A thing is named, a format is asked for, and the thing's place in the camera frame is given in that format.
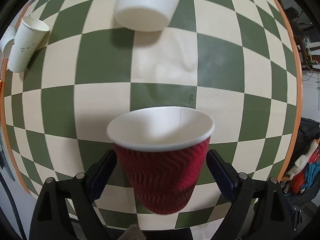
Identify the red ribbed paper cup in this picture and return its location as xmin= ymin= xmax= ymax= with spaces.
xmin=106 ymin=106 xmax=215 ymax=215

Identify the small white paper cup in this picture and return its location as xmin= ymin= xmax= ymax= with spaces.
xmin=1 ymin=25 xmax=16 ymax=58

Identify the white printed paper cup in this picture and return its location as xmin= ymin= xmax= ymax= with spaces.
xmin=7 ymin=16 xmax=50 ymax=73

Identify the plain white foam cup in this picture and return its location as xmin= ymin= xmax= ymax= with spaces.
xmin=114 ymin=0 xmax=179 ymax=32

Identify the black stroller with clothes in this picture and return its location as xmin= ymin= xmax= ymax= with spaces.
xmin=280 ymin=118 xmax=319 ymax=205

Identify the white duck plush toy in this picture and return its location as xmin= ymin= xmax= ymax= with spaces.
xmin=285 ymin=139 xmax=319 ymax=180

